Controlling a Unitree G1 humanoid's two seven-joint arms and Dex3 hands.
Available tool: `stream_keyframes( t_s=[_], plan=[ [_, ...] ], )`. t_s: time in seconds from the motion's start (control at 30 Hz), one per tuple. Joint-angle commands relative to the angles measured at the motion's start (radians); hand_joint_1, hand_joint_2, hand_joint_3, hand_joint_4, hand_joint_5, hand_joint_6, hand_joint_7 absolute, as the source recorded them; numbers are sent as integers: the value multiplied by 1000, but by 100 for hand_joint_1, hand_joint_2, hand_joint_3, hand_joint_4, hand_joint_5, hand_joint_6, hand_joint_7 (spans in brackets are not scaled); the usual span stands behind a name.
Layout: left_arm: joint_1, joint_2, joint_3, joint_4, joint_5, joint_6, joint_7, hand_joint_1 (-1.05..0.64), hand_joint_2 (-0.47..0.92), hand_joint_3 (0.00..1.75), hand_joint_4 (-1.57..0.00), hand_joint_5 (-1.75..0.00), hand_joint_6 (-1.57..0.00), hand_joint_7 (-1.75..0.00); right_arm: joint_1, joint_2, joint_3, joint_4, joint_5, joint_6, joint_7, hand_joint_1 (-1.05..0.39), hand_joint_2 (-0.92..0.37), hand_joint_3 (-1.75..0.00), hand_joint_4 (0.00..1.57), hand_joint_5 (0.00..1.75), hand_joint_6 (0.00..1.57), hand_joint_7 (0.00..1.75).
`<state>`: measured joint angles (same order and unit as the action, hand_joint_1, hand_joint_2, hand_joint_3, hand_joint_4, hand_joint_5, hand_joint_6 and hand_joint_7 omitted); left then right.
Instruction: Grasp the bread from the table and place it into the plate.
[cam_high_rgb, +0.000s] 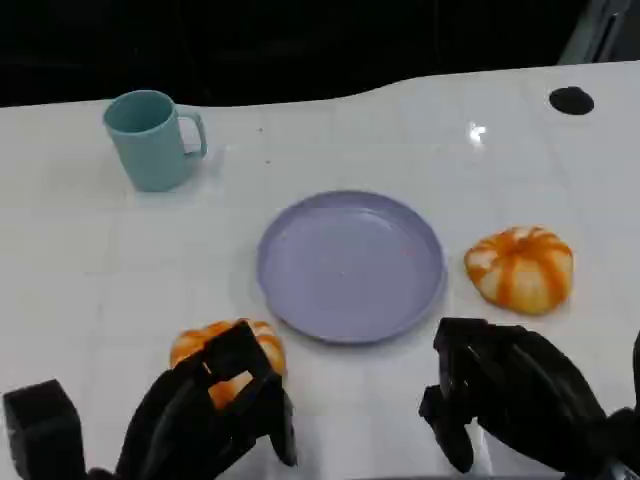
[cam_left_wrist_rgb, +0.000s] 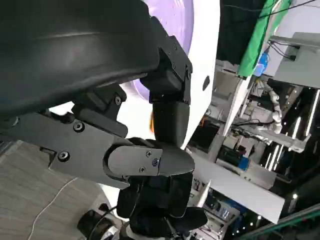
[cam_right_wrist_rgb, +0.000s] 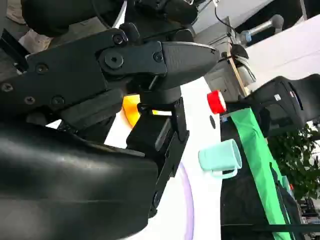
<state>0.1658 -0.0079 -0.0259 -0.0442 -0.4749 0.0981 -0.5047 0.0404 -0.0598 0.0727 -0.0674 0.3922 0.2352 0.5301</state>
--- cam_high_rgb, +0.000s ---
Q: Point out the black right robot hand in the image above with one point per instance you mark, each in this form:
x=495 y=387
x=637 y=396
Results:
x=520 y=395

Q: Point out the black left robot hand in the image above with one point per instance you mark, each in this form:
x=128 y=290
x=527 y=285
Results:
x=190 y=425

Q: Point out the orange white toy bread roll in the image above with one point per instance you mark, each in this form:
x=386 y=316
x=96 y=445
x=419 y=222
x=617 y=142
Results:
x=520 y=272
x=190 y=345

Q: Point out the lilac plate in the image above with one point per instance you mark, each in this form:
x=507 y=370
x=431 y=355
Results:
x=350 y=265

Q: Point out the pale green mug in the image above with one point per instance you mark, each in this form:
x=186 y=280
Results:
x=145 y=150

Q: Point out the black round table grommet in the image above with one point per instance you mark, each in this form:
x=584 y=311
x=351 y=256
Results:
x=571 y=101

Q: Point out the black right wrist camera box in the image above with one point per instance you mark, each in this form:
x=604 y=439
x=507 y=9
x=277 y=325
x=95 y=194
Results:
x=625 y=435

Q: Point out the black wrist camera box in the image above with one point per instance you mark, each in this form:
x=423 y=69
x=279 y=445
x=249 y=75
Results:
x=42 y=430
x=625 y=435

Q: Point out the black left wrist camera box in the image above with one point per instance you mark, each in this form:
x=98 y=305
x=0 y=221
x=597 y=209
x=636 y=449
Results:
x=42 y=430

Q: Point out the grey furniture frame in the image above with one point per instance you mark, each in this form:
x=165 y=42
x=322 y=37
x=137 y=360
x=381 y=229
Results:
x=597 y=30

